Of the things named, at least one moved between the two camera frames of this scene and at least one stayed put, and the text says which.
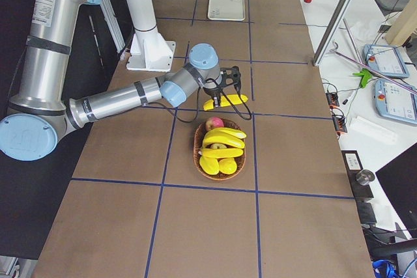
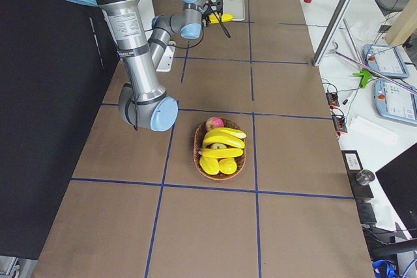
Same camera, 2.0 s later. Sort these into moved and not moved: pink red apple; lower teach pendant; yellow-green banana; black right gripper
Moved: black right gripper
Not moved: lower teach pendant; yellow-green banana; pink red apple
